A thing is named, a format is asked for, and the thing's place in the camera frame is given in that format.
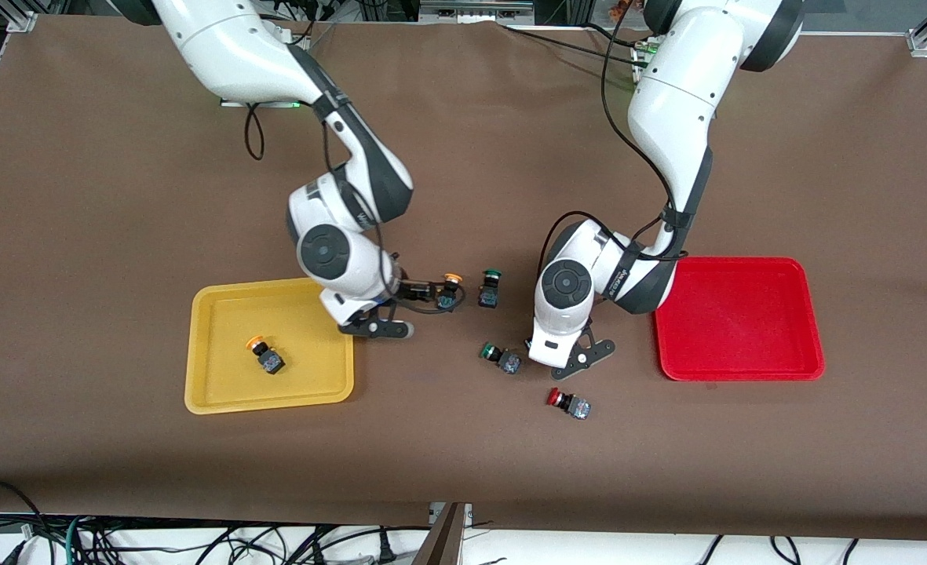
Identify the brown table cover mat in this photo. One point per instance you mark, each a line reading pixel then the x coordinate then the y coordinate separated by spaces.
pixel 463 455

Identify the green push button switch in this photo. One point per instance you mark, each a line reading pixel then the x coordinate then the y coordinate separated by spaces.
pixel 509 362
pixel 488 297

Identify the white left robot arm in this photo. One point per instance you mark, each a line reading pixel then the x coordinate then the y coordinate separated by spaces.
pixel 675 94

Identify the red plastic tray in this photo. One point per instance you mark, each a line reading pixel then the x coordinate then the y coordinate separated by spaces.
pixel 734 322

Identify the aluminium corner bracket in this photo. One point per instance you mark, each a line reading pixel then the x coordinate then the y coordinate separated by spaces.
pixel 23 22

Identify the red push button switch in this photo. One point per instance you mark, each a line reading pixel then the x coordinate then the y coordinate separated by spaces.
pixel 579 408

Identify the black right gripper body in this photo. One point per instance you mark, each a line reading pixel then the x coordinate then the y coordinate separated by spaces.
pixel 414 292

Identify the dark table support beam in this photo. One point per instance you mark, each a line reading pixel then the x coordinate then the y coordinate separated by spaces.
pixel 441 541

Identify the aluminium profile rail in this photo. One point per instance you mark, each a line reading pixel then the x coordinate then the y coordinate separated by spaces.
pixel 475 9

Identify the black power plug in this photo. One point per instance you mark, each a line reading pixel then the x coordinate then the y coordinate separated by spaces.
pixel 387 549

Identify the yellow plastic tray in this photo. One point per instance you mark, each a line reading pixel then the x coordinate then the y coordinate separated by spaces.
pixel 220 377

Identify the yellow push button switch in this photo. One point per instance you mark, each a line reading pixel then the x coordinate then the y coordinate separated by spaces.
pixel 271 361
pixel 453 278

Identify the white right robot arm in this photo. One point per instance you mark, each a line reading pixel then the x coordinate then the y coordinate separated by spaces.
pixel 228 47

